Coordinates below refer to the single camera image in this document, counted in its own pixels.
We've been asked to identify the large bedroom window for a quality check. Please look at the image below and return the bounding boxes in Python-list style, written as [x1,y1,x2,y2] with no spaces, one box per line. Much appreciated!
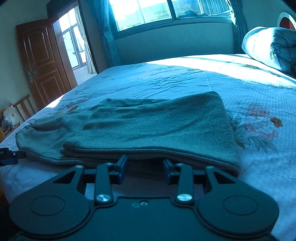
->
[109,0,230,32]

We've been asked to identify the black left gripper tip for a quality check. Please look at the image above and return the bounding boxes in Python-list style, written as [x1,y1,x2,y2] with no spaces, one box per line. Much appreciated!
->
[0,148,26,167]

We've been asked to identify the floral light blue bed sheet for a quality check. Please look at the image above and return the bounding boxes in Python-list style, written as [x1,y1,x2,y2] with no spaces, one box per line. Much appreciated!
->
[0,53,296,241]

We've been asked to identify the wooden chair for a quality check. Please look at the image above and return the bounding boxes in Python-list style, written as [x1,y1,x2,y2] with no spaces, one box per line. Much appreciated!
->
[1,94,36,142]

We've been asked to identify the brown wooden door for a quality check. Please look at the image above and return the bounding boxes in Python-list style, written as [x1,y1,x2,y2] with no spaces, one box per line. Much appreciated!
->
[16,19,71,109]

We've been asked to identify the balcony glass door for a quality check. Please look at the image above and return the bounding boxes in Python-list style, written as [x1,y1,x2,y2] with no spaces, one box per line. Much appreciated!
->
[59,6,96,74]

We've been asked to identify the teal right curtain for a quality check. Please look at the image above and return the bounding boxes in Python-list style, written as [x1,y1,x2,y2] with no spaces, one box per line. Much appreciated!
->
[227,0,248,54]

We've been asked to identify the teal curtain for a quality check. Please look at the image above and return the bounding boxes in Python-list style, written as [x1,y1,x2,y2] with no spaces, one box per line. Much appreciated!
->
[227,0,248,54]
[86,0,121,67]

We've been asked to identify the teal left curtain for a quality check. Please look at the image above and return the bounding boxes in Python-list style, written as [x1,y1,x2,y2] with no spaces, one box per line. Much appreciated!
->
[86,0,121,67]

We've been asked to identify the red white headboard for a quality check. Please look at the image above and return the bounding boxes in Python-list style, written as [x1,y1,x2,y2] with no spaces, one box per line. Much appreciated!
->
[277,12,296,30]

